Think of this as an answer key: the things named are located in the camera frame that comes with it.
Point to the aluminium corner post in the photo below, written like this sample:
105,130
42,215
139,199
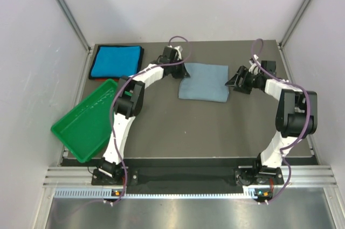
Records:
294,23
73,23

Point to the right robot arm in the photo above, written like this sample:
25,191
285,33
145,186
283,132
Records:
296,117

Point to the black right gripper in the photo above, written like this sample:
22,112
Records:
243,88

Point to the green plastic tray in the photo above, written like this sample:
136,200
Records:
86,129

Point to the folded bright blue t-shirt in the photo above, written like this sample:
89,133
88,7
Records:
116,62

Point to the folded black t-shirt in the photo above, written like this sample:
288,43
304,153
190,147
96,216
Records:
141,59

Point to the aluminium frame rail front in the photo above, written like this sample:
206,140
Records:
301,176

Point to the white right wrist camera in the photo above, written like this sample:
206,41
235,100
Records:
254,68

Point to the right aluminium corner post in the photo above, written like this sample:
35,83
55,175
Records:
294,23

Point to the left aluminium corner post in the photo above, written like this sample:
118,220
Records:
73,23

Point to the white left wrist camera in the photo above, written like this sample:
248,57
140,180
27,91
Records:
179,50

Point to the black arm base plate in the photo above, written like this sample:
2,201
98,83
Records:
227,174

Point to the light blue t-shirt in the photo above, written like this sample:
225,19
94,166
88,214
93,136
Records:
206,83

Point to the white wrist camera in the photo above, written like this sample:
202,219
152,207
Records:
254,68
179,50

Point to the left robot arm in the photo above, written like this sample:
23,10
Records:
128,103

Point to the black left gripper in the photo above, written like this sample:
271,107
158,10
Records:
183,70

